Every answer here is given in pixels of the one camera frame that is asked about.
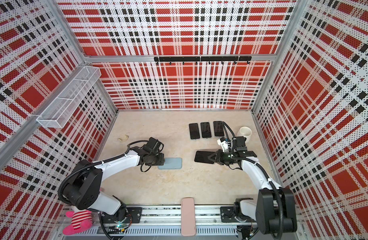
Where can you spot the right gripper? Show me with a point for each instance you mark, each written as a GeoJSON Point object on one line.
{"type": "Point", "coordinates": [218, 154]}

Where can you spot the white mug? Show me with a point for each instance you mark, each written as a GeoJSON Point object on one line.
{"type": "Point", "coordinates": [245, 132]}

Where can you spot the pink phone on rail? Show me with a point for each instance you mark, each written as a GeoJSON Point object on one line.
{"type": "Point", "coordinates": [188, 218]}

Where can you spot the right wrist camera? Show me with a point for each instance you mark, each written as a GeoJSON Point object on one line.
{"type": "Point", "coordinates": [224, 144]}

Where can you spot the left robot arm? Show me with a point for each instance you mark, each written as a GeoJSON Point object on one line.
{"type": "Point", "coordinates": [82, 188]}

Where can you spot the black hook rail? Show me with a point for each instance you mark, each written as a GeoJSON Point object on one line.
{"type": "Point", "coordinates": [203, 59]}

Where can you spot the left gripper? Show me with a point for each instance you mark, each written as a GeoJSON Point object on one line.
{"type": "Point", "coordinates": [161, 160]}

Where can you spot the pink plush toy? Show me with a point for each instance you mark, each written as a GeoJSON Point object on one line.
{"type": "Point", "coordinates": [81, 221]}

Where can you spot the black phone horizontal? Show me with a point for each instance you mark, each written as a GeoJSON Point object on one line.
{"type": "Point", "coordinates": [194, 131]}

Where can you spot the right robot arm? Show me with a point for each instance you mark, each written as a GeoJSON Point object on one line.
{"type": "Point", "coordinates": [274, 210]}

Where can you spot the purple black phone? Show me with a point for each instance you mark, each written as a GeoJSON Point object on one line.
{"type": "Point", "coordinates": [218, 128]}

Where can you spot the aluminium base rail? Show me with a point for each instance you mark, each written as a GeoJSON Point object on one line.
{"type": "Point", "coordinates": [164, 221]}

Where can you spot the white wire basket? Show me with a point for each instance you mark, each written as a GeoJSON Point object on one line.
{"type": "Point", "coordinates": [60, 110]}

